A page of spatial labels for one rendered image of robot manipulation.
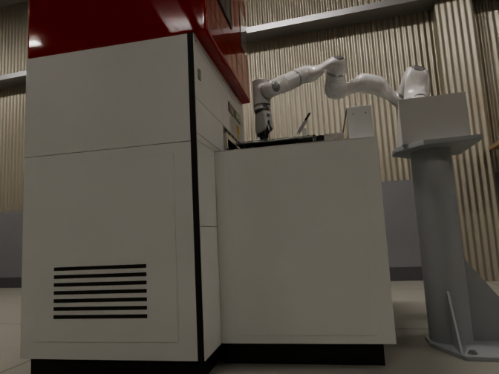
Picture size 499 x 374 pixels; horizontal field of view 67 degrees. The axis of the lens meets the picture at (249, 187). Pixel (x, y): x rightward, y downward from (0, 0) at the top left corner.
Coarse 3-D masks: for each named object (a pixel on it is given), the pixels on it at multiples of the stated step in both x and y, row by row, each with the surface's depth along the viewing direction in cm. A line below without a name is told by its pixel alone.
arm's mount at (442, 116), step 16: (432, 96) 157; (448, 96) 155; (464, 96) 154; (400, 112) 159; (416, 112) 158; (432, 112) 156; (448, 112) 155; (464, 112) 153; (400, 128) 160; (416, 128) 157; (432, 128) 155; (448, 128) 154; (464, 128) 152; (400, 144) 163
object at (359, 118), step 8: (352, 112) 148; (360, 112) 148; (368, 112) 147; (352, 120) 148; (360, 120) 147; (368, 120) 147; (352, 128) 148; (360, 128) 147; (368, 128) 146; (352, 136) 147; (360, 136) 147; (368, 136) 146
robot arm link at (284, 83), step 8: (288, 72) 198; (296, 72) 198; (272, 80) 178; (280, 80) 180; (288, 80) 193; (296, 80) 197; (264, 88) 179; (272, 88) 176; (280, 88) 179; (288, 88) 185; (272, 96) 180
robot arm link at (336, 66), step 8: (336, 56) 196; (320, 64) 201; (328, 64) 196; (336, 64) 194; (344, 64) 195; (304, 72) 201; (312, 72) 202; (320, 72) 199; (328, 72) 199; (336, 72) 196; (344, 72) 197; (304, 80) 202; (312, 80) 204
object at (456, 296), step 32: (416, 160) 161; (448, 160) 157; (416, 192) 162; (448, 192) 154; (448, 224) 152; (448, 256) 151; (448, 288) 150; (480, 288) 153; (448, 320) 149; (480, 320) 152; (448, 352) 142; (480, 352) 137
